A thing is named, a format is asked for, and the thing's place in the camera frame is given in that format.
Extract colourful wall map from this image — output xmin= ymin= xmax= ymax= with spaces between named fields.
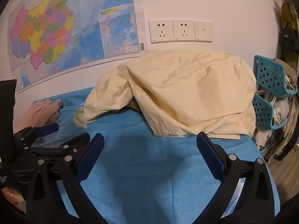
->
xmin=7 ymin=0 xmax=146 ymax=91

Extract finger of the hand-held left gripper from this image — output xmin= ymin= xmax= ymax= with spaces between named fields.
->
xmin=13 ymin=122 xmax=60 ymax=145
xmin=30 ymin=132 xmax=91 ymax=155

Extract hanging olive clothes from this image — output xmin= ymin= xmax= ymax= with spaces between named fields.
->
xmin=279 ymin=0 xmax=299 ymax=70

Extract person's left hand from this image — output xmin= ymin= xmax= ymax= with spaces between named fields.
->
xmin=0 ymin=187 xmax=27 ymax=215

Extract black hanging bag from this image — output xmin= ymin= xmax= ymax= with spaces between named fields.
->
xmin=279 ymin=27 xmax=299 ymax=52

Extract teal plastic basket rack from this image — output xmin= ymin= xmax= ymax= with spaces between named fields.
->
xmin=253 ymin=58 xmax=299 ymax=161

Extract blue bed sheet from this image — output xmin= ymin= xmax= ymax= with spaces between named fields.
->
xmin=30 ymin=86 xmax=281 ymax=224

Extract white wall socket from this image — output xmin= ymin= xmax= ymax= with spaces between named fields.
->
xmin=172 ymin=19 xmax=195 ymax=42
xmin=149 ymin=20 xmax=173 ymax=43

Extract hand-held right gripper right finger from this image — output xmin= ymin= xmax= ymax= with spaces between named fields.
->
xmin=196 ymin=131 xmax=281 ymax=224

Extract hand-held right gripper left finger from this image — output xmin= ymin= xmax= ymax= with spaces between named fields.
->
xmin=24 ymin=133 xmax=105 ymax=224

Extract olive green garment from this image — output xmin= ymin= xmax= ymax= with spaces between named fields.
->
xmin=103 ymin=100 xmax=143 ymax=116

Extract cream jacket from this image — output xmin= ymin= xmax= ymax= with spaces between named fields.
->
xmin=73 ymin=50 xmax=257 ymax=139

